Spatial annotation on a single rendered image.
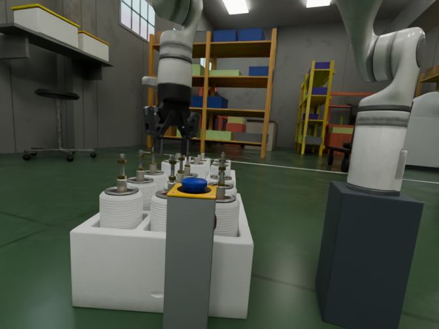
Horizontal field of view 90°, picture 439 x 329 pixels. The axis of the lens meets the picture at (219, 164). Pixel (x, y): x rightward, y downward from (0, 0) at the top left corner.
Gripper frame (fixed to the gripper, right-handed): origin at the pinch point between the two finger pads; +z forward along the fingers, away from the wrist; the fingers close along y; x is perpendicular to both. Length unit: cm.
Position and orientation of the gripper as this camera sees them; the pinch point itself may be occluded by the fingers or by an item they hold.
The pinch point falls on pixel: (172, 149)
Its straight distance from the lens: 52.7
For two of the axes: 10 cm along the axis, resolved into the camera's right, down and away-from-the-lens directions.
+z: -0.7, 9.9, 1.5
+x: -7.1, -1.5, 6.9
